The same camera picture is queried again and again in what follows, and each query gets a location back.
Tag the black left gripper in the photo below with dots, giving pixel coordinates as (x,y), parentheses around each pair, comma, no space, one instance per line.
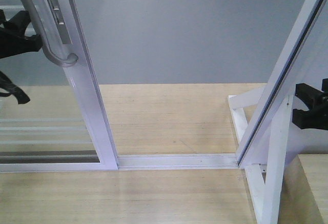
(13,39)

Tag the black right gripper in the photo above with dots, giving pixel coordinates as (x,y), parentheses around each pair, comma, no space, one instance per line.
(316,101)

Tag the grey door handle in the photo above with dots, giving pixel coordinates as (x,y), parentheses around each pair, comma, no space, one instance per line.
(40,29)

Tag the white framed transparent sliding door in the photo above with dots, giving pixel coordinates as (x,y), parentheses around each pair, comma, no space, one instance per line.
(53,118)

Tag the metal door lock plate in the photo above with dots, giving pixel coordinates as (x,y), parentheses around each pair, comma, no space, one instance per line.
(60,22)

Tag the aluminium door floor track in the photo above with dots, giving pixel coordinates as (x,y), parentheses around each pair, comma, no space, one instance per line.
(177,161)

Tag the white diagonal support brace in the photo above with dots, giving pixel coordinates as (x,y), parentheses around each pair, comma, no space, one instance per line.
(253,173)

